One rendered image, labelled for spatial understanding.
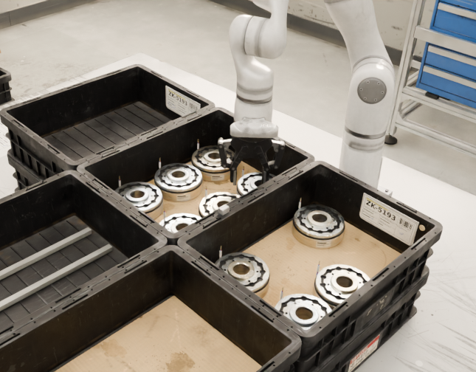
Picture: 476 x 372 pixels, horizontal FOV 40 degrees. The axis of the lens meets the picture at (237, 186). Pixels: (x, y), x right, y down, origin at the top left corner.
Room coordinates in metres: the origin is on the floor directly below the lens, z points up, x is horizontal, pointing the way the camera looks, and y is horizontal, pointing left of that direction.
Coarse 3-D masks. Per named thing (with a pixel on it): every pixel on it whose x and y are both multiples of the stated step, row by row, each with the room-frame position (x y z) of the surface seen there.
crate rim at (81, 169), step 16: (208, 112) 1.30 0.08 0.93; (224, 112) 1.30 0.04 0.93; (176, 128) 1.22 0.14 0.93; (128, 144) 1.14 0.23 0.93; (288, 144) 1.18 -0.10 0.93; (96, 160) 1.07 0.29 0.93; (304, 160) 1.12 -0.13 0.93; (112, 192) 0.97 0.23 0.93; (256, 192) 1.00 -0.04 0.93; (128, 208) 0.92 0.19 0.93; (160, 224) 0.88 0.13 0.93; (192, 224) 0.89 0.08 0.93; (176, 240) 0.85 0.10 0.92
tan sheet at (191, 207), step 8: (240, 168) 1.23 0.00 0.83; (248, 168) 1.23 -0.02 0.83; (240, 176) 1.19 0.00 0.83; (152, 184) 1.14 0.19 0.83; (208, 184) 1.16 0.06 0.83; (216, 184) 1.16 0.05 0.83; (224, 184) 1.16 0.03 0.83; (232, 184) 1.16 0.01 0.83; (208, 192) 1.13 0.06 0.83; (216, 192) 1.13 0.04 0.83; (232, 192) 1.13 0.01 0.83; (192, 200) 1.09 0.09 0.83; (200, 200) 1.10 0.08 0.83; (168, 208) 1.06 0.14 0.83; (176, 208) 1.06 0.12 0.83; (184, 208) 1.06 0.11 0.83; (192, 208) 1.07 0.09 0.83; (160, 216) 1.03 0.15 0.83
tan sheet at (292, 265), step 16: (288, 224) 1.03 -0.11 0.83; (272, 240) 0.98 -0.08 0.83; (288, 240) 0.98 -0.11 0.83; (352, 240) 1.00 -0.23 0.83; (368, 240) 1.00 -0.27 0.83; (272, 256) 0.93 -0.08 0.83; (288, 256) 0.93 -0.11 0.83; (304, 256) 0.94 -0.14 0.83; (320, 256) 0.94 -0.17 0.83; (336, 256) 0.94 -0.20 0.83; (352, 256) 0.95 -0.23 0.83; (368, 256) 0.95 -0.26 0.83; (384, 256) 0.95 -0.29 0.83; (272, 272) 0.89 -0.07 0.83; (288, 272) 0.89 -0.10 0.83; (304, 272) 0.89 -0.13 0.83; (368, 272) 0.90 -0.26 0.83; (272, 288) 0.85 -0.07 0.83; (288, 288) 0.85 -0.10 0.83; (304, 288) 0.85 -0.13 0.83; (272, 304) 0.81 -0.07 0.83
